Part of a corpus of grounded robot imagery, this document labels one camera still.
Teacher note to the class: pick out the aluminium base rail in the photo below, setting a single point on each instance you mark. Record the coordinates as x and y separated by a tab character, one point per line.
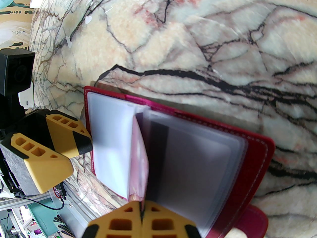
24	201

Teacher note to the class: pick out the pink flower VIP card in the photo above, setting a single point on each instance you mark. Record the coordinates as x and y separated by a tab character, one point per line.
140	162

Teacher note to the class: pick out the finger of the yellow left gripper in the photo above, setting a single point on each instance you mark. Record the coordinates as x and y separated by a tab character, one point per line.
66	137
44	172

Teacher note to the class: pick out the white gold VIP card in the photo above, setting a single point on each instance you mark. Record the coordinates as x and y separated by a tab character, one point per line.
158	162

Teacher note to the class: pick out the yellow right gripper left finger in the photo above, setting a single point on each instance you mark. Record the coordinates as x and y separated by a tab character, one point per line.
118	224

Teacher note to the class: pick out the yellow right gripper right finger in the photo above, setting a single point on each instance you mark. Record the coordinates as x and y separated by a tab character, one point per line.
163	224

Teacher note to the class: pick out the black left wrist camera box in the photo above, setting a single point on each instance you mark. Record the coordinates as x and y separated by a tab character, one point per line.
17	71

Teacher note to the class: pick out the red leather card holder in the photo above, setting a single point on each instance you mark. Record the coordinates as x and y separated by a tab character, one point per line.
252	167

